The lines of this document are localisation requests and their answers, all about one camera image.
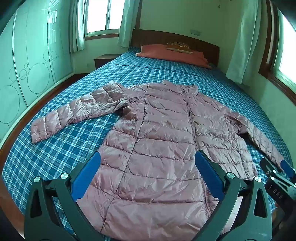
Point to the dark wooden nightstand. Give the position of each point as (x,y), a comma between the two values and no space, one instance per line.
(104,60)

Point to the dark wooden headboard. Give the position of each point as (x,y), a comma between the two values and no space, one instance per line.
(161,37)

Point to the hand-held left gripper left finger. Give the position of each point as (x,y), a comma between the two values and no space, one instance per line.
(85,176)

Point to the orange red pillow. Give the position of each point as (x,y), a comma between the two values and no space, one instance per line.
(166,55)

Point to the pale green curtain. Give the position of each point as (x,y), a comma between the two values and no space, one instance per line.
(77,25)
(128,23)
(247,41)

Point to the wooden framed window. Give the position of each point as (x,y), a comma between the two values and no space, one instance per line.
(284,51)
(101,16)

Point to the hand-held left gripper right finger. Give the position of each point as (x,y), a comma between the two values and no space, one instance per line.
(208,176)

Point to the wardrobe with circle pattern doors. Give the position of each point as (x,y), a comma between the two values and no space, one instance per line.
(27,58)

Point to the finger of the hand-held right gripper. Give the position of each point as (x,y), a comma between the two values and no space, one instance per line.
(268,165)
(288,168)

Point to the bed with blue plaid sheet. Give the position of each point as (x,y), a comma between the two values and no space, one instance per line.
(69,148)

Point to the small brown printed cushion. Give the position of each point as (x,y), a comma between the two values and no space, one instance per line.
(179,46)

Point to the pink quilted down jacket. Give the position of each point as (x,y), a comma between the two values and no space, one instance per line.
(161,139)

